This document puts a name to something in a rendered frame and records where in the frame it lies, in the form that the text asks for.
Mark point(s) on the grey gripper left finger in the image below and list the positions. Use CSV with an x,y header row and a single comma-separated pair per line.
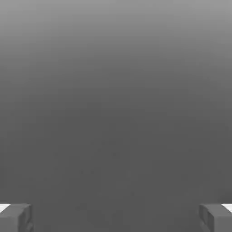
x,y
12,218

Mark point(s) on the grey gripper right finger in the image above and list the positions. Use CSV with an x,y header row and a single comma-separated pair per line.
x,y
217,218

